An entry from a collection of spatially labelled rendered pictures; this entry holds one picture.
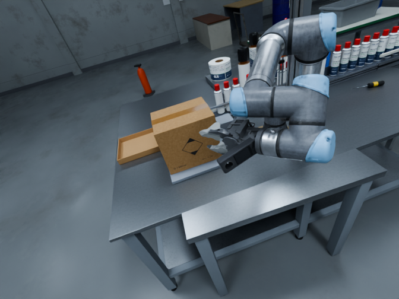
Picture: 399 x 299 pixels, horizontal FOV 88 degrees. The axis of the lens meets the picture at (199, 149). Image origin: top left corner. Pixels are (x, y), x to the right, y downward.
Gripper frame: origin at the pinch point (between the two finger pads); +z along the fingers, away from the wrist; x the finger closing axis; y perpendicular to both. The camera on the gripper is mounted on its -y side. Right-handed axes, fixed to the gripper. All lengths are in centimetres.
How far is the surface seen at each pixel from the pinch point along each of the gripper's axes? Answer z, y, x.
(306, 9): -6, 93, 4
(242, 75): 45, 99, -30
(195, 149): 28.2, 13.7, -22.5
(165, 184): 41, -6, -31
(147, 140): 82, 19, -27
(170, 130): 30.8, 9.3, -5.3
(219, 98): 41, 60, -23
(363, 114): -32, 85, -58
